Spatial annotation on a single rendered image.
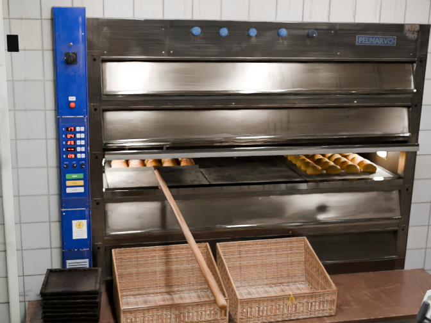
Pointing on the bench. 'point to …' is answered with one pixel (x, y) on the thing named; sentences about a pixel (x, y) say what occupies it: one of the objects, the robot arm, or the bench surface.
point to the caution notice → (79, 229)
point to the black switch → (70, 57)
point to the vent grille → (77, 263)
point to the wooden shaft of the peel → (193, 245)
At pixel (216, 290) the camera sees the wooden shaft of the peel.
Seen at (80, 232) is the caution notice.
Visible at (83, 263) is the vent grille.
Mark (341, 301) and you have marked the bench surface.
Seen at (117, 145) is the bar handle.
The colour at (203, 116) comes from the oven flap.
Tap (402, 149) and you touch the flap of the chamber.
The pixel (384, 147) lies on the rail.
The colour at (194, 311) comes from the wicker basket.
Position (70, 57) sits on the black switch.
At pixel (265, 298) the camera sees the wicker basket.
